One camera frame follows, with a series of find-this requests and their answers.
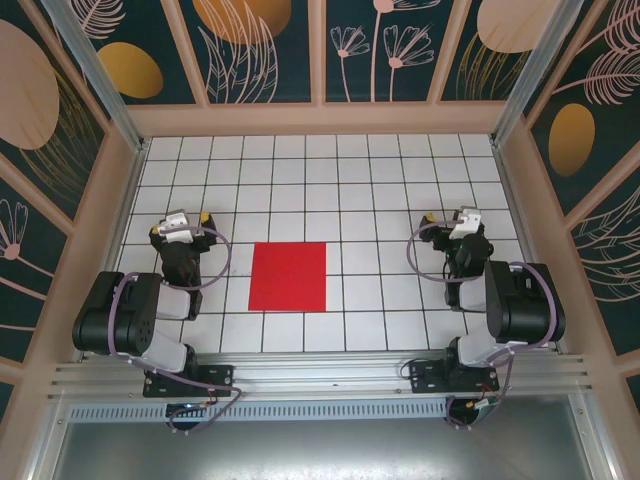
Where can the red square paper sheet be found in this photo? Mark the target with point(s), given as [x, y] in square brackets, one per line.
[289, 276]

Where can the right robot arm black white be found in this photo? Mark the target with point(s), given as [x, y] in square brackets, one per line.
[525, 310]

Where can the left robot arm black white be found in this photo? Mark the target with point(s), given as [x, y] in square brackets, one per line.
[107, 310]

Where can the grey metal sheet panel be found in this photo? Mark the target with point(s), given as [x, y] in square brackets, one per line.
[320, 450]

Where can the small green circuit board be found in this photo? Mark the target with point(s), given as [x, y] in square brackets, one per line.
[482, 406]

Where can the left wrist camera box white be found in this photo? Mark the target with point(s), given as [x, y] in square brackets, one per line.
[176, 224]

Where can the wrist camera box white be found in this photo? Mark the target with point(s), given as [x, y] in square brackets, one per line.
[176, 224]
[465, 224]

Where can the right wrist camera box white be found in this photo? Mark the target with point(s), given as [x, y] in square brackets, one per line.
[465, 224]

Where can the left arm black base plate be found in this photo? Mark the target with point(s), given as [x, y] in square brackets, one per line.
[220, 377]

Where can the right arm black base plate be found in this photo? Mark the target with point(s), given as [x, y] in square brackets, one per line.
[425, 375]

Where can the left aluminium frame post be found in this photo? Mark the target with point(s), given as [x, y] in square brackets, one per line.
[106, 85]

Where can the aluminium frame post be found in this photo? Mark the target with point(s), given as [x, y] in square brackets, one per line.
[106, 85]
[530, 75]

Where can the aluminium mounting rail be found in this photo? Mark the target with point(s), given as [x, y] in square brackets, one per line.
[320, 372]

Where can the right aluminium frame post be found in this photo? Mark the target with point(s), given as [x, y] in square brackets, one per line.
[530, 75]

